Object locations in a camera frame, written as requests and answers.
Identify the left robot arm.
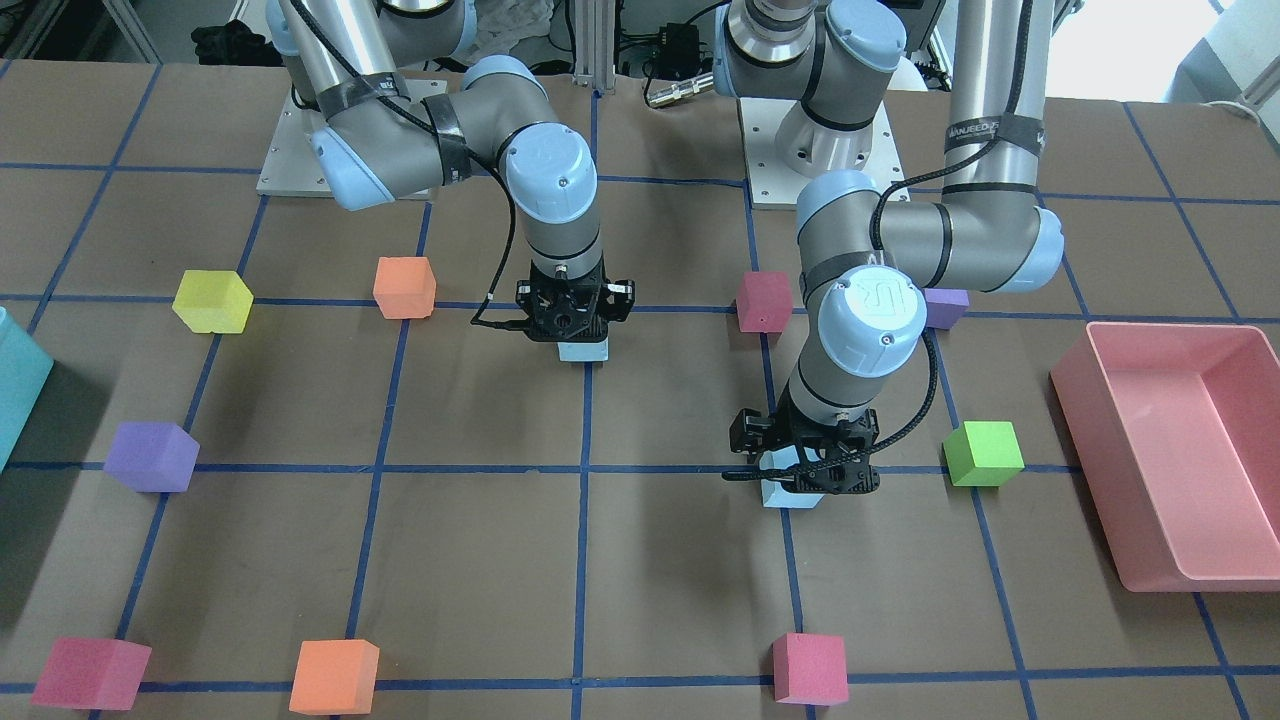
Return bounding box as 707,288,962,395
713,1,1065,495

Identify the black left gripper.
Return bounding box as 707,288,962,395
728,400,881,495

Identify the pink foam block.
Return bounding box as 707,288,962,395
771,632,850,707
29,637,152,711

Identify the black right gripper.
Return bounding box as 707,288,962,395
515,265,636,345

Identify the aluminium frame post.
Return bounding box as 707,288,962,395
564,1,618,96

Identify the orange foam block near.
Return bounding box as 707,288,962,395
372,256,436,320

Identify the purple foam block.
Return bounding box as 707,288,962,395
923,288,970,331
102,421,200,493

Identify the orange foam block far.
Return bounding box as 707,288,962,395
289,639,380,716

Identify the crimson foam block near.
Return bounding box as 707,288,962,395
735,272,794,334

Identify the pink foam block front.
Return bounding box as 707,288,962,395
29,637,152,711

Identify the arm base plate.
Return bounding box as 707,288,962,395
256,85,445,199
739,97,904,210

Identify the pink plastic tray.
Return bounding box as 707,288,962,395
1051,322,1279,592

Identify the yellow foam block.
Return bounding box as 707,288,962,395
172,269,253,334

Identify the cyan plastic bin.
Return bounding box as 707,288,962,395
1,307,54,470

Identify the pink foam block far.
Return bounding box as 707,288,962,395
771,632,850,707

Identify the green foam block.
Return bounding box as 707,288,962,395
943,421,1025,487

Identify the light blue foam block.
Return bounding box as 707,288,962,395
756,447,827,509
556,340,609,363

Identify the orange foam block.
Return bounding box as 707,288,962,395
289,639,380,716
372,256,436,320

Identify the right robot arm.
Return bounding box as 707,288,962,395
266,1,635,345

